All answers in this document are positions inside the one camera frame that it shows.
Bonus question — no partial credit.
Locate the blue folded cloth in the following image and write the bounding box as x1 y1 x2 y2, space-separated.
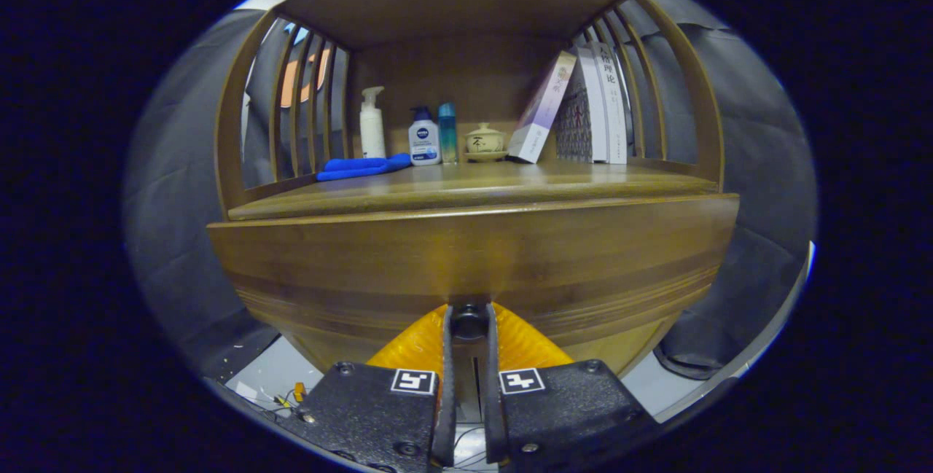
316 153 413 182

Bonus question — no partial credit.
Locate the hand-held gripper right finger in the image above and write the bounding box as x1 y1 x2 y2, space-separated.
485 303 657 472

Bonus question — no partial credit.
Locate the white lotion bottle blue cap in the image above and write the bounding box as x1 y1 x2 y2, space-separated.
408 106 442 167

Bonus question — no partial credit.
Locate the white book plain spine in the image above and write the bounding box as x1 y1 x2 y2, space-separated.
579 47 609 163

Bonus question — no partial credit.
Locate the tangle of floor cables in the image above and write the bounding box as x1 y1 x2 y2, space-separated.
244 380 308 417

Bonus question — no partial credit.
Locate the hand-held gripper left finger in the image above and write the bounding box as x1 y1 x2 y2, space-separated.
281 303 457 472

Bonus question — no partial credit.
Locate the teal bottle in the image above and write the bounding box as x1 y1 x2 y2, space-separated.
438 102 458 165

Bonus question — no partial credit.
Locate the wooden countertop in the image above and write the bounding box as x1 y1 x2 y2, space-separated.
227 160 721 222

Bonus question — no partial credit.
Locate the white pump bottle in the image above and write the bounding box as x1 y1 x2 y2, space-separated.
359 86 387 160

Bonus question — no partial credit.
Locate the beige lidded teacup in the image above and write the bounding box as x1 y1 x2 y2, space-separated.
464 122 509 163

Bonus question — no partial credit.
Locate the wooden drawer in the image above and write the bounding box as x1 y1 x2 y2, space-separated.
208 195 739 375

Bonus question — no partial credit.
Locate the purple and white book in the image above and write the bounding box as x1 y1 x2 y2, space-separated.
507 50 577 165

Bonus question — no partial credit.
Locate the white book lettered spine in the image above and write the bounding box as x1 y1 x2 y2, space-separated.
594 42 629 165

